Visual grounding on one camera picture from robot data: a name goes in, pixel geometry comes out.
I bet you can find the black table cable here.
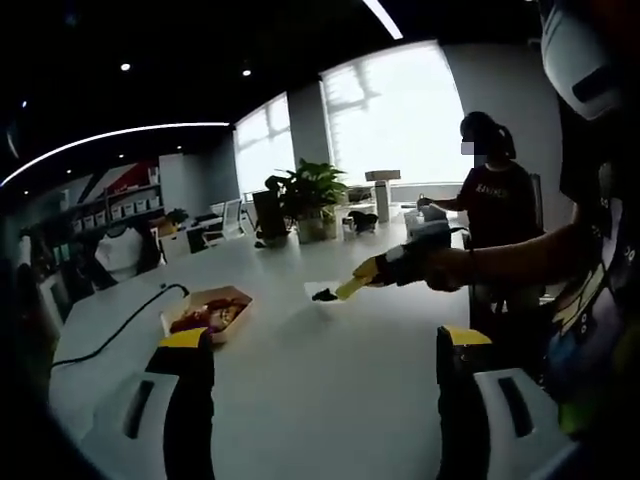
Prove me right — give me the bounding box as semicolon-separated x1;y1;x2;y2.
49;283;190;371

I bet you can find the shelf with white boxes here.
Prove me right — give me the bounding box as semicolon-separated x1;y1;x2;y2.
59;182;164;234

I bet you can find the person's right hand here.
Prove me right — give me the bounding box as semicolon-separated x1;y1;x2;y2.
423;246;477;294

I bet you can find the large green potted plant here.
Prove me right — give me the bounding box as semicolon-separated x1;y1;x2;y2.
264;158;350;245

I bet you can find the black rounded object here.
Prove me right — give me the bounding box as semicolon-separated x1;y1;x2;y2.
347;209;380;234

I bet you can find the white t-shirt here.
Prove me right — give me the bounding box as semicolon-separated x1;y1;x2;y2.
94;225;144;281

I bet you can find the white mesh office chair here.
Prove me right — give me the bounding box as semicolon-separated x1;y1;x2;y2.
204;198;246;244

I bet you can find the beige hexagonal container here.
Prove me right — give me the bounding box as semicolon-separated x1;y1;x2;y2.
159;284;255;347

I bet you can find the long ceiling light strip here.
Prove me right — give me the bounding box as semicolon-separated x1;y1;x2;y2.
0;122;232;187

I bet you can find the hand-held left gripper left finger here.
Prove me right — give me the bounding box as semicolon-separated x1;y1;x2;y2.
82;327;217;480

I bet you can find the clear packet with black food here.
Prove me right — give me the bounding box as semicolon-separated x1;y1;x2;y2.
303;280;347;306

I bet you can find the curved ceiling light strip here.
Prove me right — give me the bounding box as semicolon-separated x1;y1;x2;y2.
360;0;405;40

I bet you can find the person's dark printed shirt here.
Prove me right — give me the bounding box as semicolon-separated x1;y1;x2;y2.
542;119;640;446

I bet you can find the white thermos bottle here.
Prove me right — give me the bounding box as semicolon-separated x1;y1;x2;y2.
375;180;391;224

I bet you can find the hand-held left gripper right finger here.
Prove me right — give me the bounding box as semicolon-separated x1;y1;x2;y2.
435;323;571;480

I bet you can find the white drawer cabinet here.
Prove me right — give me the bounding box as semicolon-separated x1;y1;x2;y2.
159;230;194;265

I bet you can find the paper bag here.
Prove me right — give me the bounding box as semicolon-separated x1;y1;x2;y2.
251;189;290;240

